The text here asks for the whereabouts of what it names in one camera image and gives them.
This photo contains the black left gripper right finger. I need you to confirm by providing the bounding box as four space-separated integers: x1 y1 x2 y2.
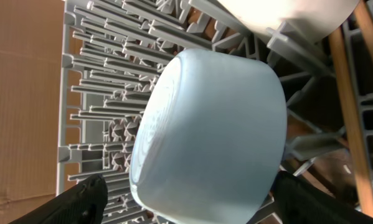
272 171 373 224

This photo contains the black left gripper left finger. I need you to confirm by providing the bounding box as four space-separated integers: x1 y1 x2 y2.
10 174 108 224

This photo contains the wooden chopstick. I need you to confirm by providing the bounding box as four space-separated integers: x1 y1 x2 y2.
329 27 373 218
354 0 373 61

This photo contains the light blue bowl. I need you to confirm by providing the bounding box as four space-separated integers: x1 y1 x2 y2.
130 49 287 223

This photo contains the white bowl with rice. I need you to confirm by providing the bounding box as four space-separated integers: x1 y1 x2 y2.
219 0 358 42

